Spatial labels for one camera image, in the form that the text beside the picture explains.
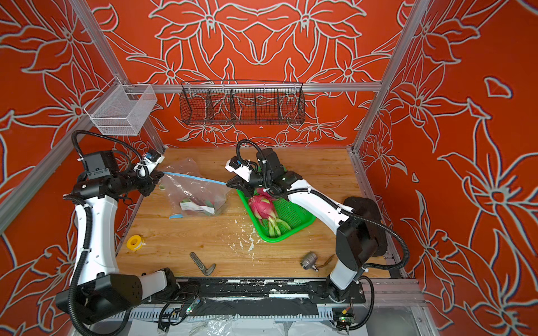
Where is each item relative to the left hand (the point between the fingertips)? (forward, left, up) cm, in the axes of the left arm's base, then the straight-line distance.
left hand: (155, 170), depth 73 cm
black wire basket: (+43, -25, +1) cm, 50 cm away
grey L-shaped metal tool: (-25, -19, -29) cm, 43 cm away
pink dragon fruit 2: (-4, -41, -22) cm, 47 cm away
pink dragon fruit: (+2, -38, -18) cm, 42 cm away
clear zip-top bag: (-4, -12, -8) cm, 14 cm away
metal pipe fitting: (-20, -57, -25) cm, 66 cm away
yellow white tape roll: (-17, +11, -27) cm, 34 cm away
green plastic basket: (0, -53, -29) cm, 60 cm away
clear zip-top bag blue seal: (-3, 0, -28) cm, 29 cm away
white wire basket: (+33, +28, +2) cm, 43 cm away
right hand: (+1, -27, -3) cm, 27 cm away
